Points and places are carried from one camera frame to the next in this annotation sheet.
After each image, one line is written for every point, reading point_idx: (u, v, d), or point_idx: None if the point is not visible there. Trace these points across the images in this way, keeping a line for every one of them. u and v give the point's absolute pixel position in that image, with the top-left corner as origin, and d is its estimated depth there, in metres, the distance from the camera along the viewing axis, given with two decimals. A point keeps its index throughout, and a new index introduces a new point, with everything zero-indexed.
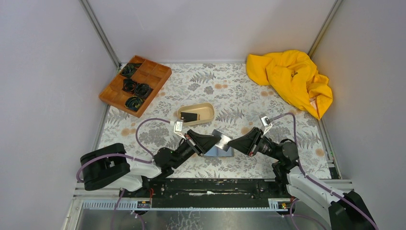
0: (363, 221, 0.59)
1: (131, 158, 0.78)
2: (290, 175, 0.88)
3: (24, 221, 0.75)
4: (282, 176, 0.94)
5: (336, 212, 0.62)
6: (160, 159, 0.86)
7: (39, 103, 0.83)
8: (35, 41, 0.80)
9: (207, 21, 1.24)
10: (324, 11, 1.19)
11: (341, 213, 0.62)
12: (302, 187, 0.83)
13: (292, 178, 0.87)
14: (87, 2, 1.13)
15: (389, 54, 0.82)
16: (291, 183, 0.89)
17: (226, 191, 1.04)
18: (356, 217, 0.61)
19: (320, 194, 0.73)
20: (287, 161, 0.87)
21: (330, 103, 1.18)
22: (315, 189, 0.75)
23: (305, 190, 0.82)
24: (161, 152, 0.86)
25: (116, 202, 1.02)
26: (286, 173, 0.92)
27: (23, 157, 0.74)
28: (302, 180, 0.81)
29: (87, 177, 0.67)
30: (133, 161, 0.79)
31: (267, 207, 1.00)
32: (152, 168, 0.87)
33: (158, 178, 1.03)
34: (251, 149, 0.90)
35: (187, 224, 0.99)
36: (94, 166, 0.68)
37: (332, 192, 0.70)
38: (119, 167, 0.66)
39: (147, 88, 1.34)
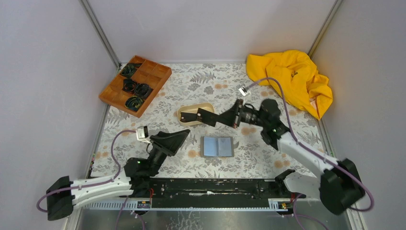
0: (354, 187, 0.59)
1: (76, 187, 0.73)
2: (280, 140, 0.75)
3: (24, 222, 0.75)
4: (271, 143, 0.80)
5: (329, 179, 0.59)
6: (129, 169, 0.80)
7: (39, 104, 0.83)
8: (35, 41, 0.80)
9: (207, 21, 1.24)
10: (325, 11, 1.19)
11: (334, 181, 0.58)
12: (291, 152, 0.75)
13: (282, 145, 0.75)
14: (87, 2, 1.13)
15: (389, 54, 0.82)
16: (279, 148, 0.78)
17: (226, 191, 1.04)
18: (346, 184, 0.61)
19: (312, 161, 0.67)
20: (272, 119, 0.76)
21: (330, 103, 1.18)
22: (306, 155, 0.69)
23: (295, 156, 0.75)
24: (129, 163, 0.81)
25: (123, 202, 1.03)
26: (275, 139, 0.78)
27: (24, 158, 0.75)
28: (294, 147, 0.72)
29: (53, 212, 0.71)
30: (81, 189, 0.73)
31: (267, 207, 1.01)
32: (115, 185, 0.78)
33: (140, 185, 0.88)
34: (234, 121, 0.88)
35: (188, 224, 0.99)
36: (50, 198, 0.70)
37: (325, 160, 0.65)
38: (63, 204, 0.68)
39: (147, 88, 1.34)
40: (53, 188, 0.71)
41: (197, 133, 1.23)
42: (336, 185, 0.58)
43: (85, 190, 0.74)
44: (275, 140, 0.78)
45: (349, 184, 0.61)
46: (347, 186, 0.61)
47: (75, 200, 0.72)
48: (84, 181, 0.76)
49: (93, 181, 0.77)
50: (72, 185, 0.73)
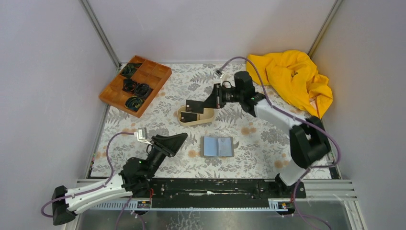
0: (320, 143, 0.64)
1: (69, 196, 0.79)
2: (257, 106, 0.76)
3: (25, 222, 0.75)
4: (250, 110, 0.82)
5: (296, 133, 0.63)
6: (129, 169, 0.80)
7: (40, 104, 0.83)
8: (35, 41, 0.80)
9: (207, 21, 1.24)
10: (324, 12, 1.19)
11: (299, 135, 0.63)
12: (266, 116, 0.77)
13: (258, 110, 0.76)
14: (87, 3, 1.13)
15: (389, 55, 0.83)
16: (257, 115, 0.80)
17: (226, 191, 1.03)
18: (313, 140, 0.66)
19: (284, 120, 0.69)
20: (247, 86, 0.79)
21: (330, 103, 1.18)
22: (277, 116, 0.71)
23: (268, 120, 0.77)
24: (129, 163, 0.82)
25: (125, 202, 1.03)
26: (252, 106, 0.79)
27: (24, 158, 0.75)
28: (267, 110, 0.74)
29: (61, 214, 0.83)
30: (74, 197, 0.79)
31: (267, 207, 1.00)
32: (107, 190, 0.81)
33: (136, 188, 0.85)
34: (217, 101, 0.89)
35: (188, 224, 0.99)
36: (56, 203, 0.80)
37: (295, 118, 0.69)
38: (58, 214, 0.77)
39: (147, 88, 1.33)
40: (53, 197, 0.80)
41: (197, 133, 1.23)
42: (301, 139, 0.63)
43: (78, 198, 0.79)
44: (252, 107, 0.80)
45: (315, 140, 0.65)
46: (314, 143, 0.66)
47: (71, 207, 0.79)
48: (77, 189, 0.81)
49: (85, 188, 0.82)
50: (65, 194, 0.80)
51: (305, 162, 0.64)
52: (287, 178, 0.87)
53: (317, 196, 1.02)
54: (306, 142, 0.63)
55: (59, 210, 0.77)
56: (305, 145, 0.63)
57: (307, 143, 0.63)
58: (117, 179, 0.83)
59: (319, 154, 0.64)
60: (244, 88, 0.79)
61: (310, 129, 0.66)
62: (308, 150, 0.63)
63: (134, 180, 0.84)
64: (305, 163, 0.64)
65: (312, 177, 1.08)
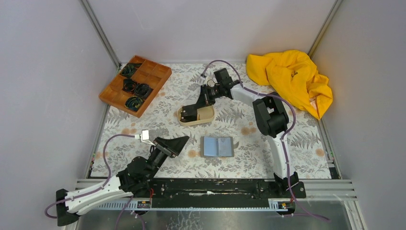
0: (279, 114, 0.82)
1: (69, 199, 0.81)
2: (232, 89, 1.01)
3: (25, 221, 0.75)
4: (228, 94, 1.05)
5: (257, 104, 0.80)
6: (136, 167, 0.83)
7: (39, 104, 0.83)
8: (35, 40, 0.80)
9: (207, 20, 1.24)
10: (324, 12, 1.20)
11: (261, 106, 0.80)
12: (240, 97, 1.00)
13: (234, 92, 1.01)
14: (87, 2, 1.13)
15: (388, 55, 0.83)
16: (234, 97, 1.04)
17: (226, 191, 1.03)
18: (274, 112, 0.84)
19: (251, 97, 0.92)
20: (223, 76, 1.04)
21: (330, 103, 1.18)
22: (247, 94, 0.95)
23: (242, 99, 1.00)
24: (135, 161, 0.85)
25: (126, 202, 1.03)
26: (229, 89, 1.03)
27: (24, 158, 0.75)
28: (241, 91, 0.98)
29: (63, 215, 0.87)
30: (73, 200, 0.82)
31: (267, 207, 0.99)
32: (106, 191, 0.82)
33: (133, 188, 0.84)
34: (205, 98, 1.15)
35: (187, 224, 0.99)
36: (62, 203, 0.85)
37: (259, 94, 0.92)
38: (61, 215, 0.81)
39: (147, 88, 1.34)
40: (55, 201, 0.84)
41: (197, 133, 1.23)
42: (262, 109, 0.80)
43: (77, 201, 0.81)
44: (229, 90, 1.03)
45: (276, 112, 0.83)
46: (276, 114, 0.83)
47: (72, 209, 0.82)
48: (77, 192, 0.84)
49: (84, 191, 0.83)
50: (66, 197, 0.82)
51: (266, 130, 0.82)
52: (278, 170, 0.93)
53: (317, 196, 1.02)
54: (266, 113, 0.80)
55: (61, 212, 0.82)
56: (265, 115, 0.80)
57: (267, 114, 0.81)
58: (114, 181, 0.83)
59: (277, 123, 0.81)
60: (223, 80, 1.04)
61: (272, 103, 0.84)
62: (268, 120, 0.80)
63: (133, 180, 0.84)
64: (266, 130, 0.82)
65: (313, 177, 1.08)
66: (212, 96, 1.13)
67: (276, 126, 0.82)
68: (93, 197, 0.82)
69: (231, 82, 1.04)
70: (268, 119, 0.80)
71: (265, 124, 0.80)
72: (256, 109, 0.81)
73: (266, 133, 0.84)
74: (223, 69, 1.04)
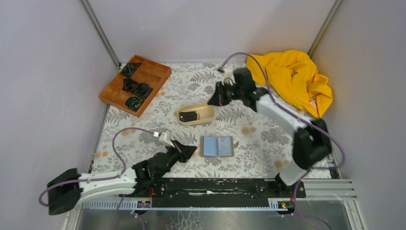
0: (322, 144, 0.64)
1: (85, 180, 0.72)
2: (259, 102, 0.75)
3: (25, 221, 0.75)
4: (251, 104, 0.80)
5: (301, 136, 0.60)
6: (158, 162, 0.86)
7: (40, 103, 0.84)
8: (35, 40, 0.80)
9: (207, 20, 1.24)
10: (324, 12, 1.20)
11: (305, 137, 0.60)
12: (268, 113, 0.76)
13: (260, 106, 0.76)
14: (87, 3, 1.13)
15: (388, 54, 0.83)
16: (258, 109, 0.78)
17: (226, 191, 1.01)
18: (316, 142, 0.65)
19: (287, 120, 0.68)
20: (247, 81, 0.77)
21: (330, 103, 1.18)
22: (281, 115, 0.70)
23: (271, 117, 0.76)
24: (159, 156, 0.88)
25: (118, 201, 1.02)
26: (254, 101, 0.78)
27: (24, 158, 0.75)
28: (272, 109, 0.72)
29: (52, 201, 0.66)
30: (89, 182, 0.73)
31: (267, 206, 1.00)
32: (122, 181, 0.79)
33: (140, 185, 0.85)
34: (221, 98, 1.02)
35: (187, 224, 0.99)
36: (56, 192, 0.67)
37: (299, 119, 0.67)
38: (73, 196, 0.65)
39: (147, 88, 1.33)
40: (57, 180, 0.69)
41: (197, 133, 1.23)
42: (306, 141, 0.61)
43: (94, 184, 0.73)
44: (254, 102, 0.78)
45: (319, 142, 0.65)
46: (317, 143, 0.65)
47: (84, 192, 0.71)
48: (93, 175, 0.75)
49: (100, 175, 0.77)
50: (81, 178, 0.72)
51: (307, 164, 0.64)
52: (287, 178, 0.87)
53: (317, 196, 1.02)
54: (310, 146, 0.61)
55: (75, 191, 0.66)
56: (310, 149, 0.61)
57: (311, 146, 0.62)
58: (130, 172, 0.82)
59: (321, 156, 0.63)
60: (245, 84, 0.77)
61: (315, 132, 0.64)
62: (310, 152, 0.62)
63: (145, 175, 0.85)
64: (306, 163, 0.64)
65: (313, 177, 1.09)
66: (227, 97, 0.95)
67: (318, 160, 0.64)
68: (110, 184, 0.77)
69: (256, 90, 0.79)
70: (310, 151, 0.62)
71: (306, 158, 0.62)
72: (299, 140, 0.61)
73: (304, 166, 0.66)
74: (248, 72, 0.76)
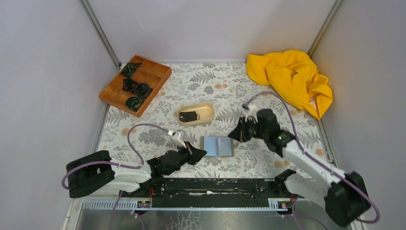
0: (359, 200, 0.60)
1: (117, 165, 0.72)
2: (286, 148, 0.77)
3: (25, 221, 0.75)
4: (276, 149, 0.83)
5: (336, 193, 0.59)
6: (169, 159, 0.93)
7: (40, 103, 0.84)
8: (35, 40, 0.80)
9: (207, 20, 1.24)
10: (324, 12, 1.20)
11: (342, 195, 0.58)
12: (298, 162, 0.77)
13: (287, 153, 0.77)
14: (87, 3, 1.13)
15: (388, 54, 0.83)
16: (285, 156, 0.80)
17: (226, 191, 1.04)
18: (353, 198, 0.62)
19: (320, 173, 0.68)
20: (271, 125, 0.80)
21: (330, 103, 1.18)
22: (313, 166, 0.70)
23: (301, 166, 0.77)
24: (170, 154, 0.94)
25: (115, 201, 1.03)
26: (279, 145, 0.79)
27: (24, 157, 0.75)
28: (301, 157, 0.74)
29: (74, 183, 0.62)
30: (119, 167, 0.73)
31: (267, 207, 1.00)
32: (140, 173, 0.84)
33: (150, 182, 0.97)
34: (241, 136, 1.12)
35: (187, 224, 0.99)
36: (79, 173, 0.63)
37: (333, 172, 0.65)
38: (102, 178, 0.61)
39: (147, 88, 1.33)
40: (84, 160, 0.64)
41: (197, 133, 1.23)
42: (343, 198, 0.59)
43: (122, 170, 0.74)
44: (279, 146, 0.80)
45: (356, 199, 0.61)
46: (354, 200, 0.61)
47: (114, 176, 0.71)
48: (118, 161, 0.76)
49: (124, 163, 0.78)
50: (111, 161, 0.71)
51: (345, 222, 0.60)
52: (291, 187, 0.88)
53: None
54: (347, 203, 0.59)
55: (109, 173, 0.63)
56: (346, 206, 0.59)
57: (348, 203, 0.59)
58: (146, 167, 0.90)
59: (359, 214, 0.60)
60: (269, 127, 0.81)
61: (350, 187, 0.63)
62: (349, 208, 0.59)
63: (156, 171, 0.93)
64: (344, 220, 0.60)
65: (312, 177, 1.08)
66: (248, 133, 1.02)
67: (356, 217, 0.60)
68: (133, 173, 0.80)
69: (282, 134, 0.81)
70: (349, 208, 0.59)
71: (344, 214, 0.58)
72: (336, 197, 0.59)
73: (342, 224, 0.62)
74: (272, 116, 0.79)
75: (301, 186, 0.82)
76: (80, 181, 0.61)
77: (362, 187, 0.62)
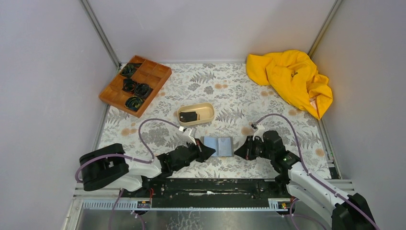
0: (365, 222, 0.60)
1: (130, 159, 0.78)
2: (291, 170, 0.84)
3: (24, 221, 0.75)
4: (282, 171, 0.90)
5: (340, 215, 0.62)
6: (178, 154, 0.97)
7: (40, 103, 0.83)
8: (34, 40, 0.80)
9: (207, 20, 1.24)
10: (324, 12, 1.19)
11: (345, 217, 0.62)
12: (304, 184, 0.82)
13: (293, 175, 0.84)
14: (87, 3, 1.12)
15: (388, 55, 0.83)
16: (291, 178, 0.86)
17: (226, 191, 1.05)
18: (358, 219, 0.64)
19: (324, 194, 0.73)
20: (276, 146, 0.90)
21: (330, 103, 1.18)
22: (317, 188, 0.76)
23: (307, 188, 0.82)
24: (179, 149, 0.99)
25: (114, 201, 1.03)
26: (285, 167, 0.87)
27: (24, 157, 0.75)
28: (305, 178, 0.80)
29: (87, 177, 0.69)
30: (132, 161, 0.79)
31: (267, 207, 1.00)
32: (152, 168, 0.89)
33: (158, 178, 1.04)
34: (246, 154, 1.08)
35: (188, 224, 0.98)
36: (93, 166, 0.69)
37: (337, 194, 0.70)
38: (114, 172, 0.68)
39: (147, 88, 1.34)
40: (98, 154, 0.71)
41: (197, 133, 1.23)
42: (348, 221, 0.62)
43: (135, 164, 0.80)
44: (285, 168, 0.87)
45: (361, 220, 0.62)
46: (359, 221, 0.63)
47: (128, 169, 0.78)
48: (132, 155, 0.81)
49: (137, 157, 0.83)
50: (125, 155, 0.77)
51: None
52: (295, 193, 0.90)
53: None
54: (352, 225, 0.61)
55: (124, 166, 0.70)
56: None
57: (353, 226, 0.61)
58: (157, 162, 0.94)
59: None
60: (275, 149, 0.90)
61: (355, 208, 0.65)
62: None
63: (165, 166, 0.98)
64: None
65: None
66: (254, 151, 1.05)
67: None
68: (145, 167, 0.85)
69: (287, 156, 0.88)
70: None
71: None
72: (340, 219, 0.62)
73: None
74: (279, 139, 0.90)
75: (306, 196, 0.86)
76: (95, 174, 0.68)
77: (367, 209, 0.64)
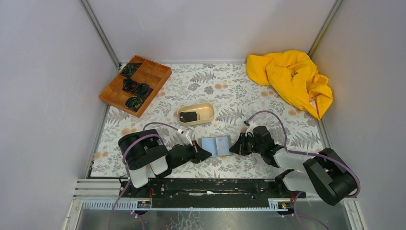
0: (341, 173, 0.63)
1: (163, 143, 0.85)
2: (275, 154, 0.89)
3: (24, 222, 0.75)
4: (272, 162, 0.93)
5: (312, 165, 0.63)
6: (177, 152, 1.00)
7: (39, 103, 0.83)
8: (34, 40, 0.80)
9: (207, 21, 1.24)
10: (324, 12, 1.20)
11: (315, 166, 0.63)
12: (288, 163, 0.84)
13: (278, 157, 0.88)
14: (86, 3, 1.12)
15: (389, 54, 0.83)
16: (278, 164, 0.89)
17: (226, 191, 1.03)
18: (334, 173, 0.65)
19: (298, 158, 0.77)
20: (265, 140, 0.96)
21: (330, 103, 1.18)
22: (293, 157, 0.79)
23: (290, 166, 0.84)
24: (176, 147, 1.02)
25: (114, 202, 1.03)
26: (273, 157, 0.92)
27: (23, 158, 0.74)
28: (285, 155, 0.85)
29: (131, 156, 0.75)
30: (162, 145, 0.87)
31: (267, 207, 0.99)
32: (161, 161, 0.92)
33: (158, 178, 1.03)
34: (239, 148, 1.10)
35: (188, 224, 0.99)
36: (136, 145, 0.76)
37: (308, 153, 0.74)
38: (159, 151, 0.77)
39: (147, 88, 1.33)
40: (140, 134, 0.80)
41: (197, 133, 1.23)
42: (318, 171, 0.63)
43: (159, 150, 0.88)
44: (273, 158, 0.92)
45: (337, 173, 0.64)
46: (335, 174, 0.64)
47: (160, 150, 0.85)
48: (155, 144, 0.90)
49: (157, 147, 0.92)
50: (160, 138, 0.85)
51: (333, 198, 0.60)
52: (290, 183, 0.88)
53: (317, 196, 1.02)
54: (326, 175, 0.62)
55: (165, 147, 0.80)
56: (326, 178, 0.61)
57: (327, 176, 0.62)
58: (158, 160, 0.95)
59: (345, 187, 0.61)
60: (264, 142, 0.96)
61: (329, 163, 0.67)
62: (331, 183, 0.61)
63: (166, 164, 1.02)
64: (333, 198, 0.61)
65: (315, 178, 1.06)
66: (247, 147, 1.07)
67: (343, 191, 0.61)
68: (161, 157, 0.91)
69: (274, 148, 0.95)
70: (331, 183, 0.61)
71: (328, 191, 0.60)
72: (311, 171, 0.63)
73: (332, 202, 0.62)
74: (266, 132, 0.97)
75: (297, 179, 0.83)
76: (140, 152, 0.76)
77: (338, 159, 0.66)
